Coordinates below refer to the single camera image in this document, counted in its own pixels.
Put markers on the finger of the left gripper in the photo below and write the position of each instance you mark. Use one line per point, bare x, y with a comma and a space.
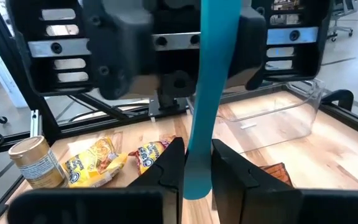
252, 46
120, 56

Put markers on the blue plastic spoon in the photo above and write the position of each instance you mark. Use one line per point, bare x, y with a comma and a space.
210, 93

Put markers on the black aluminium table frame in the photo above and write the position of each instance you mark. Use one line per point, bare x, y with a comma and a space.
43, 121

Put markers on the yellow ramen packet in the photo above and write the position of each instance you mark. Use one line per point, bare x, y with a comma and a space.
95, 165

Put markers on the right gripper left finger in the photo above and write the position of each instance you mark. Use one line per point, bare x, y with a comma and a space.
104, 205

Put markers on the clear plastic container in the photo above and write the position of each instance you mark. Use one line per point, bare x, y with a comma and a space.
275, 124

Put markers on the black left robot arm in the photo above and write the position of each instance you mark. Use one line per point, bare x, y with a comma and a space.
163, 109

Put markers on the orange snack packet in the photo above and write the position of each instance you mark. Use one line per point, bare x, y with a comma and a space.
277, 174

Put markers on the office chair with casters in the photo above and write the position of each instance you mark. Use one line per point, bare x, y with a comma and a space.
343, 18

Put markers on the black arch bracket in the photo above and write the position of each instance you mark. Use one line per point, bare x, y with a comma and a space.
337, 93

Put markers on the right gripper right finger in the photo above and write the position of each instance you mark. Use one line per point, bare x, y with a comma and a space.
259, 205

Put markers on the red-edged ramen packet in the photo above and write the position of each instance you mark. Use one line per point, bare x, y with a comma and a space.
149, 157

